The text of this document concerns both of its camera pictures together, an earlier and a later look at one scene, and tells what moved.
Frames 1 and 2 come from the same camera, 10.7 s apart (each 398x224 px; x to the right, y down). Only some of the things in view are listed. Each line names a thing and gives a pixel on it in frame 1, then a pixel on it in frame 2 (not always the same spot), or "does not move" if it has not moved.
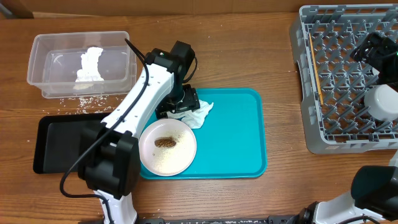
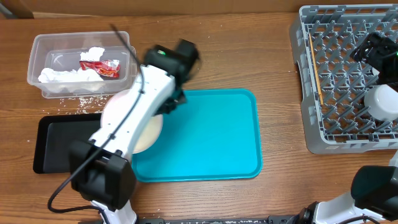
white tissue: (194, 118) to (81, 74)
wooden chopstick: (316, 74) does not move
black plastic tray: (58, 140) does not move
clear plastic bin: (83, 64) does not move
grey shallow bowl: (381, 102) does not move
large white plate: (167, 147) to (149, 133)
